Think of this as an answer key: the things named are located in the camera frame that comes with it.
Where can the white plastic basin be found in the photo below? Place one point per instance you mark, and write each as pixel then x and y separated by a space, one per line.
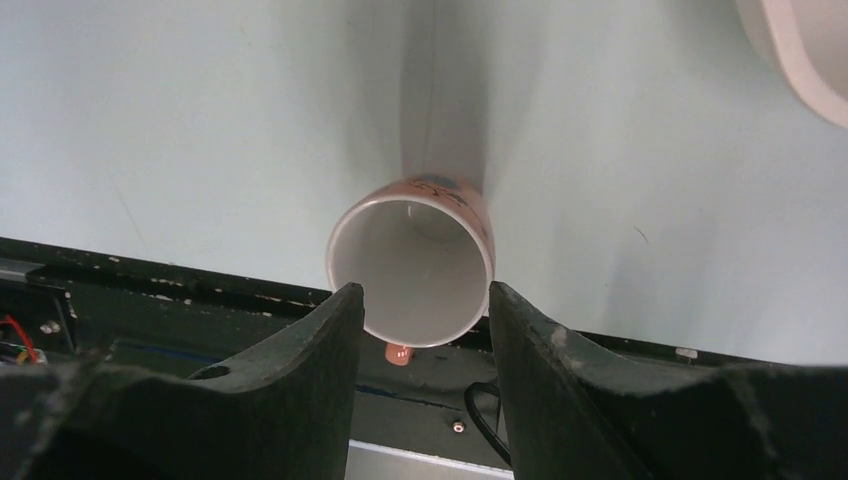
pixel 806 41

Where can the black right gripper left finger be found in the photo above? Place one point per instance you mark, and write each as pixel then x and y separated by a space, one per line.
pixel 280 409

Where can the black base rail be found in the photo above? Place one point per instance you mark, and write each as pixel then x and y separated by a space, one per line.
pixel 176 318

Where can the pink ceramic mug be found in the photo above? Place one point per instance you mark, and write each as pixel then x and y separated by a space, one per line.
pixel 423 249

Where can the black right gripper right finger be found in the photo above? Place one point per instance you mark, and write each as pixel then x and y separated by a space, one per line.
pixel 577 410

